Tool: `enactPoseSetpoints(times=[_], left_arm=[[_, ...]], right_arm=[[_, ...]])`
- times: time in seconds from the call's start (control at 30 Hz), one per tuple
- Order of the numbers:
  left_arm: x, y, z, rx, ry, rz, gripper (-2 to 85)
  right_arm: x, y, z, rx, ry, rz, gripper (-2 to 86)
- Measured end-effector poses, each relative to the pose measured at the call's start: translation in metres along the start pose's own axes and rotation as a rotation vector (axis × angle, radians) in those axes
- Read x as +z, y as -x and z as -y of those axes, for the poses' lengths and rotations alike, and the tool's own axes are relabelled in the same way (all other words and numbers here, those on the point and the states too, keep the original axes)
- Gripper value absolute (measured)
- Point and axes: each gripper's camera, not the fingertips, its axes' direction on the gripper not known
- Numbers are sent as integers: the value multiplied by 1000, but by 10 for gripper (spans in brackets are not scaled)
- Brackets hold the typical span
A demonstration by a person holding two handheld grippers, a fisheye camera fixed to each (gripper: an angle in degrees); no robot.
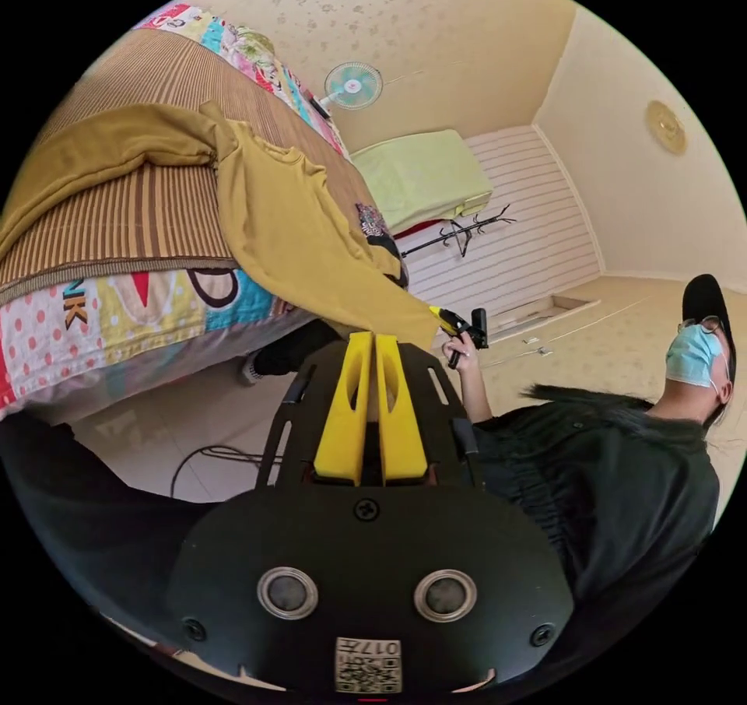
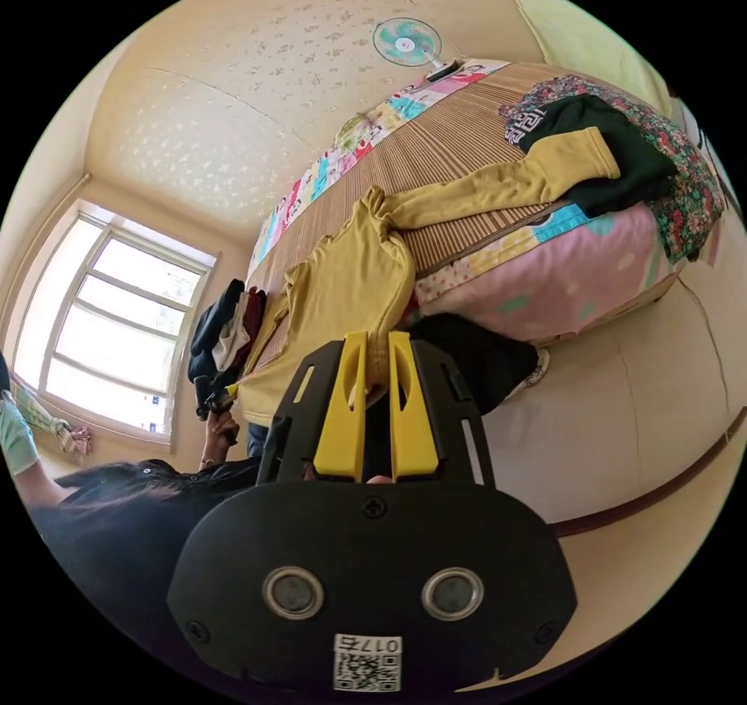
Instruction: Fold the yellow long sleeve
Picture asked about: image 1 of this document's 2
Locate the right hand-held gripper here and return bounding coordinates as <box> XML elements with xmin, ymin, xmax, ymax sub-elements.
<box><xmin>429</xmin><ymin>305</ymin><xmax>475</xmax><ymax>369</ymax></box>

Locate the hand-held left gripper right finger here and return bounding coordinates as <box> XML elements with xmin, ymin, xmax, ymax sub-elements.
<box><xmin>375</xmin><ymin>333</ymin><xmax>428</xmax><ymax>480</ymax></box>

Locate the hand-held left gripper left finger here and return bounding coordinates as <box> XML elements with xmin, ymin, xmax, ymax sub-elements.
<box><xmin>312</xmin><ymin>331</ymin><xmax>373</xmax><ymax>479</ymax></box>

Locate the yellow long sleeve shirt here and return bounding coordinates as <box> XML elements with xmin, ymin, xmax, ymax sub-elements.
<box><xmin>0</xmin><ymin>100</ymin><xmax>446</xmax><ymax>351</ymax></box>

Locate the person's right forearm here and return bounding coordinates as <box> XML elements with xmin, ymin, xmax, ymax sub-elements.
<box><xmin>458</xmin><ymin>368</ymin><xmax>498</xmax><ymax>425</ymax></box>

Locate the person's right hand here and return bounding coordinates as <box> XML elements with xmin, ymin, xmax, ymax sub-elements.
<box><xmin>444</xmin><ymin>331</ymin><xmax>489</xmax><ymax>381</ymax></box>

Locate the black coat rack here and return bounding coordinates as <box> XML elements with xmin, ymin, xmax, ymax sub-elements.
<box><xmin>401</xmin><ymin>202</ymin><xmax>519</xmax><ymax>260</ymax></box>

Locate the cupboard under green cloth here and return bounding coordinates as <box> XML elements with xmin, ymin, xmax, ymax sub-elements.
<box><xmin>349</xmin><ymin>128</ymin><xmax>495</xmax><ymax>238</ymax></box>

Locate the person's body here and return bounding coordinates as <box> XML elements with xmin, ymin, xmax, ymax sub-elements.
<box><xmin>0</xmin><ymin>272</ymin><xmax>738</xmax><ymax>692</ymax></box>

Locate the teal electric fan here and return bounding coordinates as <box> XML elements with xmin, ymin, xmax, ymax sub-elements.
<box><xmin>314</xmin><ymin>61</ymin><xmax>386</xmax><ymax>119</ymax></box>

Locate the bed with woven mat and quilt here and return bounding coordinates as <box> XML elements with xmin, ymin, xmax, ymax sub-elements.
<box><xmin>0</xmin><ymin>2</ymin><xmax>411</xmax><ymax>426</ymax></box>

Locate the round ceiling lamp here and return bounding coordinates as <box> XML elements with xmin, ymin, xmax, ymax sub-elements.
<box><xmin>644</xmin><ymin>100</ymin><xmax>689</xmax><ymax>156</ymax></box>

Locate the black floor cable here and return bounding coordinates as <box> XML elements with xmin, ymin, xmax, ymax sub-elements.
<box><xmin>170</xmin><ymin>444</ymin><xmax>286</xmax><ymax>500</ymax></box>

